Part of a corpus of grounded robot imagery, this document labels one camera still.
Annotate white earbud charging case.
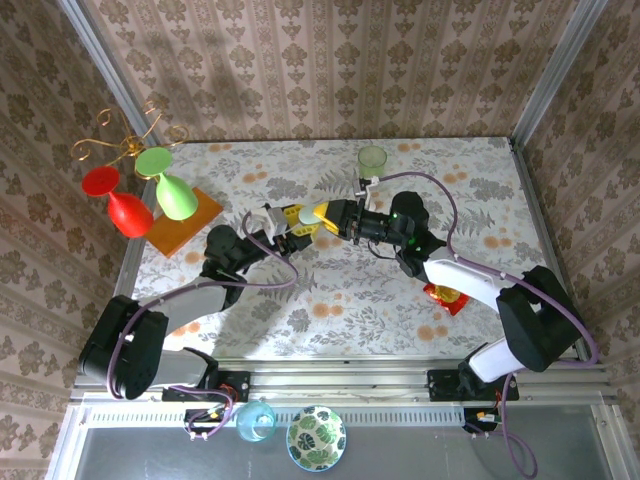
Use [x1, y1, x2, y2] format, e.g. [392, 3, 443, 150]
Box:
[298, 203, 326, 226]

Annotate orange wooden rack base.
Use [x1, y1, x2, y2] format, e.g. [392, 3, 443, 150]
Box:
[144, 187, 225, 259]

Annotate green translucent plastic cup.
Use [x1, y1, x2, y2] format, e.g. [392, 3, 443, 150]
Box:
[356, 144, 389, 184]

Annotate green plastic wine glass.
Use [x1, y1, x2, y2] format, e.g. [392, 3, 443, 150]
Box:
[134, 146, 199, 222]

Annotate red gold candy packet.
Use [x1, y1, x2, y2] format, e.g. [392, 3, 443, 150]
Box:
[422, 282, 471, 317]

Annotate floral tablecloth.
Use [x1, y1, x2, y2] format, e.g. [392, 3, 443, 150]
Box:
[113, 137, 576, 361]

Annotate red plastic wine glass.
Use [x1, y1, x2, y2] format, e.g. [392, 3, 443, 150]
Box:
[81, 165, 155, 239]

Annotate blue cup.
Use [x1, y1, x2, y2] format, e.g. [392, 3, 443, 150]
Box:
[235, 399, 277, 443]

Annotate green leaf pattern bowl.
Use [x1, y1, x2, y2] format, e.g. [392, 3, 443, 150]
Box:
[285, 404, 348, 472]

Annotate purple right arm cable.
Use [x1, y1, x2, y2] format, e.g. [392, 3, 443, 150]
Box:
[368, 171, 600, 369]

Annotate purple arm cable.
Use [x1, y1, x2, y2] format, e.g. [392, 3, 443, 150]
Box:
[107, 210, 300, 401]
[368, 171, 600, 369]

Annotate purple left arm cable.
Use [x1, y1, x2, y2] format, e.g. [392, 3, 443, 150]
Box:
[107, 210, 300, 401]

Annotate gold wire glass rack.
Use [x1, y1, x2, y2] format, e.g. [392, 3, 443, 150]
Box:
[70, 99, 191, 166]

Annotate thin purple cable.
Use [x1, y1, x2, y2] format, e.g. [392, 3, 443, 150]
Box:
[164, 385, 237, 441]
[498, 374, 540, 480]

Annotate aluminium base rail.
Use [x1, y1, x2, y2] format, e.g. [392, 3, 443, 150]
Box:
[69, 355, 614, 407]

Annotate black connector bracket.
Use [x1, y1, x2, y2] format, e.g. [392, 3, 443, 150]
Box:
[183, 407, 235, 432]
[462, 407, 501, 434]

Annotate white slotted cable duct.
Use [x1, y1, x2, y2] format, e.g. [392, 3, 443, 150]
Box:
[82, 405, 469, 427]

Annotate aluminium frame post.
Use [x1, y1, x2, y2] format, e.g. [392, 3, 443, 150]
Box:
[55, 0, 169, 149]
[509, 0, 609, 149]

